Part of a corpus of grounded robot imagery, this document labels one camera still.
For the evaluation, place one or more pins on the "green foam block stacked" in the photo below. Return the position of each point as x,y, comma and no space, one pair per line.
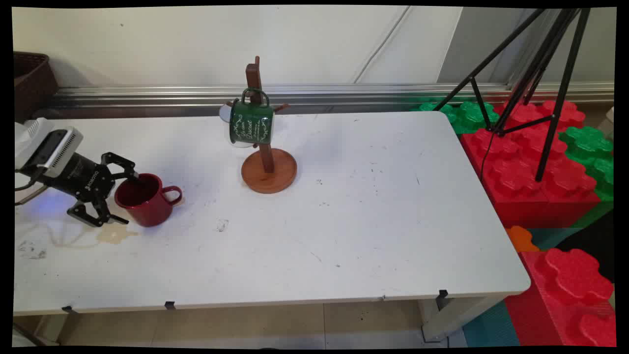
589,142

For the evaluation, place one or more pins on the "black tripod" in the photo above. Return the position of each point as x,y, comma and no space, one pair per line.
550,132

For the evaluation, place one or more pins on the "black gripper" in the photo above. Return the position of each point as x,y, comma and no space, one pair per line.
81,177

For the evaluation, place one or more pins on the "red foam block ribbed side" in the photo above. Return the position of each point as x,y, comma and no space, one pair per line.
570,290

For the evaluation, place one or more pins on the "wooden mug tree stand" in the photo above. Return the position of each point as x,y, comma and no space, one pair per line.
269,174

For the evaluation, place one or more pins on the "brown wicker basket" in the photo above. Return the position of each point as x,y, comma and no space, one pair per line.
30,81

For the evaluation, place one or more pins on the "red enamel mug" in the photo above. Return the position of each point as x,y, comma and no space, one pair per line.
147,206

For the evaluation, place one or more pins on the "large red foam block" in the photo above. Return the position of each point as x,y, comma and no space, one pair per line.
521,182

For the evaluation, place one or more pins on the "aluminium wall rail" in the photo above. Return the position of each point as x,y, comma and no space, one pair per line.
344,96

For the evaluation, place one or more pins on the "green enamel mug white lettering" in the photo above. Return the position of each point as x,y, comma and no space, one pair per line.
251,125

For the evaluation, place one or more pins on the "orange foam block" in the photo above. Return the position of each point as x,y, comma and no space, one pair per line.
521,238

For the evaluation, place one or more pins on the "white table leg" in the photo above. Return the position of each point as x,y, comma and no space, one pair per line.
454,314

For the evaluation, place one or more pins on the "green foam block flat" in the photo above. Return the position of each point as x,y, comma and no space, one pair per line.
469,115

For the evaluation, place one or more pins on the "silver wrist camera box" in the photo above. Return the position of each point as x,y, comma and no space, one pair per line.
61,147

